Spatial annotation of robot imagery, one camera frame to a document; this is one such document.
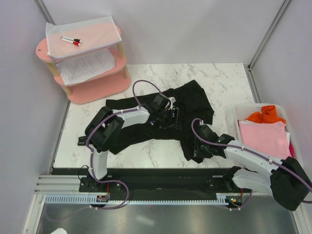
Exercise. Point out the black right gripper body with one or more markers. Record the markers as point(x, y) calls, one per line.
point(201, 149)

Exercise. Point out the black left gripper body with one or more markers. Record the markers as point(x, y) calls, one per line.
point(165, 119)

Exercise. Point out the black printed t-shirt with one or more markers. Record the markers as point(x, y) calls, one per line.
point(192, 102)

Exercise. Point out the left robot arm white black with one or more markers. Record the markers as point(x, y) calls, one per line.
point(103, 131)

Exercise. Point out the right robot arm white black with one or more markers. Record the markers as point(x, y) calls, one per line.
point(283, 179)

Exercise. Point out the white plastic laundry basket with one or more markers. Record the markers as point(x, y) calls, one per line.
point(243, 111)

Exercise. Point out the pink t-shirt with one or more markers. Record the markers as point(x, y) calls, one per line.
point(268, 138)

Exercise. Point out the pink three-tier wooden shelf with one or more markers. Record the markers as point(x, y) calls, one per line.
point(109, 83)

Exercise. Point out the orange t-shirt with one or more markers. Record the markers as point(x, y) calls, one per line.
point(267, 115)

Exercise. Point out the magenta garment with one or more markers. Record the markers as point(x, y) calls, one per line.
point(292, 151)

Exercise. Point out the green cap marker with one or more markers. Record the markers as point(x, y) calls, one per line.
point(82, 138)

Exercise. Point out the purple cap marker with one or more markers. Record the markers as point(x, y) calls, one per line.
point(81, 143)

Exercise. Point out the printed paper sheets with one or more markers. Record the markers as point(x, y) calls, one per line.
point(82, 68)

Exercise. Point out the white mesh zipper pouch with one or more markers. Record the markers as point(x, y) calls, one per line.
point(96, 34)

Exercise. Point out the black cap whiteboard marker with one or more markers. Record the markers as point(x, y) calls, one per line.
point(79, 40)

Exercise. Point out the red cap whiteboard marker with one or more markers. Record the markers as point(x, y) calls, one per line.
point(76, 43)

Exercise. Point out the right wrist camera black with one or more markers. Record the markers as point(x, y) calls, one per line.
point(206, 133)

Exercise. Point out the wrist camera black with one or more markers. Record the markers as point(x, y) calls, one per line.
point(206, 133)
point(160, 102)

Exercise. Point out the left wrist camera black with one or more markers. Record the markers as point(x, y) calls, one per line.
point(160, 102)

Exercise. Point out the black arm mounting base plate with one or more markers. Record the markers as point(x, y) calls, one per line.
point(170, 195)

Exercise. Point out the aluminium rail frame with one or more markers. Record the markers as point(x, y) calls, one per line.
point(48, 184)

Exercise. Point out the white slotted cable duct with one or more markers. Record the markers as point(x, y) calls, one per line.
point(96, 200)

